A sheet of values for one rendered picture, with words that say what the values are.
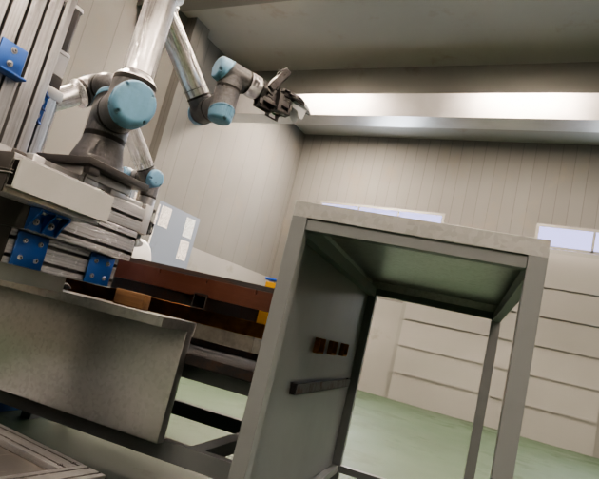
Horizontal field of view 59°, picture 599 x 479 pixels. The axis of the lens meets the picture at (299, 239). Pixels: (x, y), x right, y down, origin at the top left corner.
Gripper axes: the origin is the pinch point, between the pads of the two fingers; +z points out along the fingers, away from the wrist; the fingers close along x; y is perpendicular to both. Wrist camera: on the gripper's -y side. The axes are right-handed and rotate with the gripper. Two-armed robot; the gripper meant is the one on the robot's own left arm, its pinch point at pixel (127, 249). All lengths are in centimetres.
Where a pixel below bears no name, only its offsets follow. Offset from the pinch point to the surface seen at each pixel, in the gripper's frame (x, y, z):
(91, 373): -45, 33, 46
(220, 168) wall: 545, -272, -207
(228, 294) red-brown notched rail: -41, 72, 11
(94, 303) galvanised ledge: -61, 39, 24
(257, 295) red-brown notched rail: -41, 82, 9
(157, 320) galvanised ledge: -61, 61, 24
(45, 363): -45, 14, 48
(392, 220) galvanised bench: -75, 124, -14
